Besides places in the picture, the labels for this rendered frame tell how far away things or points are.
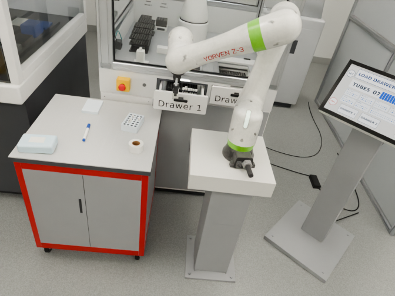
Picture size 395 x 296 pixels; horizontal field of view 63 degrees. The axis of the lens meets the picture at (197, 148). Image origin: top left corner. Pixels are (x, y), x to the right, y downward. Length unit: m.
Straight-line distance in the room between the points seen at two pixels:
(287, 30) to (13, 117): 1.50
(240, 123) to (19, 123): 1.26
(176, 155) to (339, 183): 1.03
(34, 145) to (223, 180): 0.84
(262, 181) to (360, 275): 1.23
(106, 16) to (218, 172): 0.97
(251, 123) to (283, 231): 1.17
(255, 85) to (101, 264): 1.34
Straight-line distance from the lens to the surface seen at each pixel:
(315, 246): 2.38
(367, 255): 2.59
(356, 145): 1.96
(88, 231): 1.87
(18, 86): 1.85
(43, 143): 1.58
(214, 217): 1.66
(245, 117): 1.34
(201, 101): 1.75
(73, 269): 2.08
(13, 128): 2.09
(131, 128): 1.68
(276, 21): 1.22
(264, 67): 1.44
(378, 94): 1.85
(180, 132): 2.05
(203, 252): 1.89
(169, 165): 2.22
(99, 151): 1.57
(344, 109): 1.83
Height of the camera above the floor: 1.74
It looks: 37 degrees down
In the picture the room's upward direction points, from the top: 10 degrees clockwise
